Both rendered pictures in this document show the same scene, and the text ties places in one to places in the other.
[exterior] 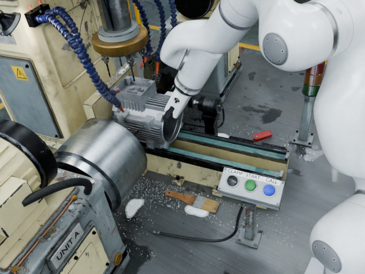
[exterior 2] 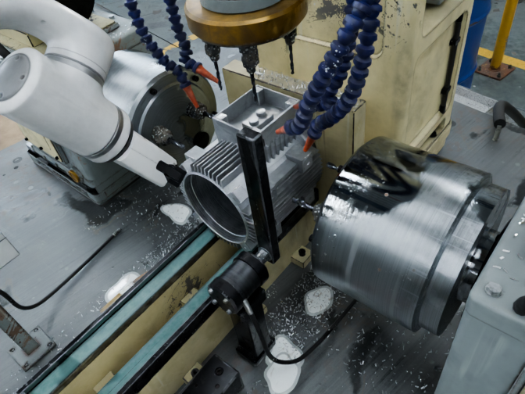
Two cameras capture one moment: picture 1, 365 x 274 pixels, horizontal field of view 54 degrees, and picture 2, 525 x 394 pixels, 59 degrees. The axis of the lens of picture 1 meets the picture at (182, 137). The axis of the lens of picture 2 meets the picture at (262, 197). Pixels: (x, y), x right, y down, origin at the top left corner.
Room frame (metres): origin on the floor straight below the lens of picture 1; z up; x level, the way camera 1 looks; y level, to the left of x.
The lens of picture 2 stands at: (1.27, -0.50, 1.60)
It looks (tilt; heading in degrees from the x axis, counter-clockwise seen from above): 45 degrees down; 108
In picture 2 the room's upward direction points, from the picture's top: 10 degrees counter-clockwise
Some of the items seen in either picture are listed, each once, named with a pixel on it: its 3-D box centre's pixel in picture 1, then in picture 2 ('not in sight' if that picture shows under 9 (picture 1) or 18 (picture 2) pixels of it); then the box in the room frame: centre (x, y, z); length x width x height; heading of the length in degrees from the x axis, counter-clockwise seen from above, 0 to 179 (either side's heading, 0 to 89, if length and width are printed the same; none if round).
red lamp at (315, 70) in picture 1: (315, 64); not in sight; (1.08, -0.49, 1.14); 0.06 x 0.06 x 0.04
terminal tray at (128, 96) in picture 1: (135, 93); (258, 125); (1.08, 0.15, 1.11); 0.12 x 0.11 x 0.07; 60
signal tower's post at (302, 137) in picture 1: (309, 96); not in sight; (1.08, -0.49, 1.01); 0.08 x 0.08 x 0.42; 62
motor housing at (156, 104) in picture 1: (149, 116); (251, 177); (1.06, 0.11, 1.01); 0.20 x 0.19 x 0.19; 60
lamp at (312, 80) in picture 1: (313, 76); not in sight; (1.08, -0.49, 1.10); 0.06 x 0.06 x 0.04
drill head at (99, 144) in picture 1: (88, 178); (133, 108); (0.76, 0.29, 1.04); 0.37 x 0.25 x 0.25; 152
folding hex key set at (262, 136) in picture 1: (262, 136); not in sight; (1.11, -0.33, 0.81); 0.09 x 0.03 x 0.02; 104
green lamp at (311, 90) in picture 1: (312, 86); not in sight; (1.08, -0.49, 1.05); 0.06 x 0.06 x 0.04
